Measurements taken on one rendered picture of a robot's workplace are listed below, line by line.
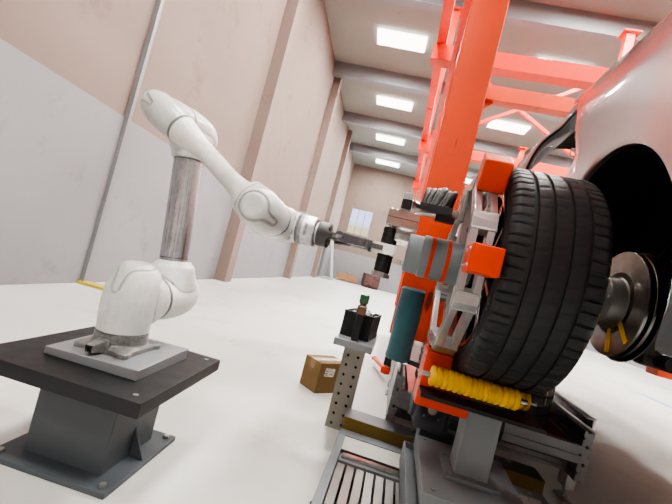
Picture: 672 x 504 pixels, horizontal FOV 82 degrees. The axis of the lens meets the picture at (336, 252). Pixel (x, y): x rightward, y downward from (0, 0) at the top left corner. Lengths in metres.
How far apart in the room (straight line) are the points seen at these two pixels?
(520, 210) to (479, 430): 0.67
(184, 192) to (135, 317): 0.47
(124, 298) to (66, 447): 0.44
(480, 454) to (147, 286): 1.13
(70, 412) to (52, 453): 0.13
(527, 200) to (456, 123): 0.87
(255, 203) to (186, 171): 0.59
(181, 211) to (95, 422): 0.70
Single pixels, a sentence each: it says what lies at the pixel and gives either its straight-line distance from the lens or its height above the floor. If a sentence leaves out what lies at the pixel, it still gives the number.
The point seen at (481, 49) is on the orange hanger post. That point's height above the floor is 1.84.
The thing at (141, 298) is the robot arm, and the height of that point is 0.50.
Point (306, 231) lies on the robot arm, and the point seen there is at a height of 0.82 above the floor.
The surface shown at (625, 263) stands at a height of 0.97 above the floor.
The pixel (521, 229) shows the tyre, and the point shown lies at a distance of 1.03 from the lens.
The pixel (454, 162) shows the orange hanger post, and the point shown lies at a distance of 1.82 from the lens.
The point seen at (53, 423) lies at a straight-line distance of 1.45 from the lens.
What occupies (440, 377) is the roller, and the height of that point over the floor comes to 0.52.
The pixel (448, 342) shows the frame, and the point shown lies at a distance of 1.19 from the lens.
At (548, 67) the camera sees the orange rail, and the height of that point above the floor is 3.32.
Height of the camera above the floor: 0.75
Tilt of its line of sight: 2 degrees up
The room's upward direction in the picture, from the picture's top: 14 degrees clockwise
